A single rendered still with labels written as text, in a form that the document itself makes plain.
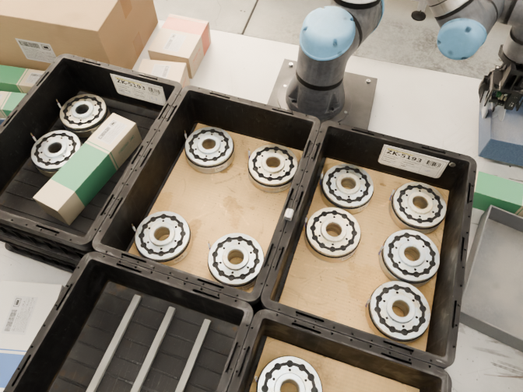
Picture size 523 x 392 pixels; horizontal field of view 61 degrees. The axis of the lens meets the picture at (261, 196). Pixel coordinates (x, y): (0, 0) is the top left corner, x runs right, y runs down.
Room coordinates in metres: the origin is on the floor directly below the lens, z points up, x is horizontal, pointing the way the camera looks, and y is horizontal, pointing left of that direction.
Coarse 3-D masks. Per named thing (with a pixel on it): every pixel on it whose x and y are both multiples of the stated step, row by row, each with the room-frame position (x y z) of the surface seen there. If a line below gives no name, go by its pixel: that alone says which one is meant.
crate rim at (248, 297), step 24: (216, 96) 0.65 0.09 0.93; (168, 120) 0.60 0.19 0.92; (312, 120) 0.58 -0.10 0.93; (312, 144) 0.52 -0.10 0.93; (144, 168) 0.47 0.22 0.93; (288, 192) 0.42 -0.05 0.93; (96, 240) 0.32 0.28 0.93; (144, 264) 0.28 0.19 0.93; (264, 264) 0.28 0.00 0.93; (216, 288) 0.24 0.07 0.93
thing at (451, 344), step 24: (408, 144) 0.52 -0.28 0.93; (312, 168) 0.47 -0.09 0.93; (288, 240) 0.32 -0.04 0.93; (456, 264) 0.28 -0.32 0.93; (264, 288) 0.24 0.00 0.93; (456, 288) 0.24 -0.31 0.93; (288, 312) 0.20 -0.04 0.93; (456, 312) 0.20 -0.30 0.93; (360, 336) 0.16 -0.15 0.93; (456, 336) 0.16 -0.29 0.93; (432, 360) 0.13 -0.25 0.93
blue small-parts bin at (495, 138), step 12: (492, 108) 0.74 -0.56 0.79; (480, 120) 0.75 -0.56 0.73; (492, 120) 0.70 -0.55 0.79; (504, 120) 0.76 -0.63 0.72; (516, 120) 0.76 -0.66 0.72; (480, 132) 0.71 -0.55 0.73; (492, 132) 0.67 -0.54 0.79; (504, 132) 0.72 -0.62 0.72; (516, 132) 0.72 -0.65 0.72; (480, 144) 0.67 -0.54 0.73; (492, 144) 0.64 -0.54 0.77; (504, 144) 0.64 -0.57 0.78; (516, 144) 0.63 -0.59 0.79; (480, 156) 0.64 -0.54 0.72; (492, 156) 0.64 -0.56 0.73; (504, 156) 0.63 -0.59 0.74; (516, 156) 0.63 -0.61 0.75
